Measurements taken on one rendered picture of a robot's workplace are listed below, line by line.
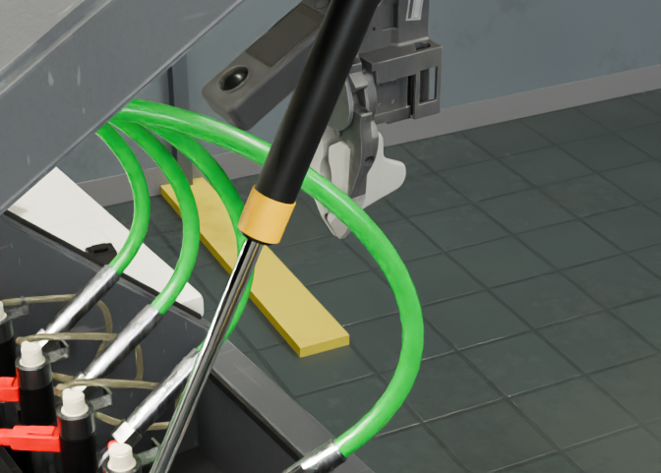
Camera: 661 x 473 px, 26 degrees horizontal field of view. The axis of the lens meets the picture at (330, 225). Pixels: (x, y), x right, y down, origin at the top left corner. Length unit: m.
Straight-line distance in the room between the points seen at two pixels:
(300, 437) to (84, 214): 0.46
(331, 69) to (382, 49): 0.45
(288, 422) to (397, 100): 0.41
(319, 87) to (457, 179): 3.35
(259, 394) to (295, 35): 0.49
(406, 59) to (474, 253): 2.57
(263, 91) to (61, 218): 0.71
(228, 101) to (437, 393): 2.12
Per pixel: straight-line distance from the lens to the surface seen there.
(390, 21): 1.02
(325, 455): 0.96
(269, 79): 0.96
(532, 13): 4.22
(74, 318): 1.27
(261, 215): 0.59
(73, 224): 1.63
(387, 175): 1.06
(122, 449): 1.05
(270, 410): 1.36
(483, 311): 3.33
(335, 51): 0.57
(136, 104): 0.82
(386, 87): 1.02
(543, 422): 2.98
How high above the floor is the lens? 1.74
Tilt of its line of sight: 28 degrees down
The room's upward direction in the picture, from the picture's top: straight up
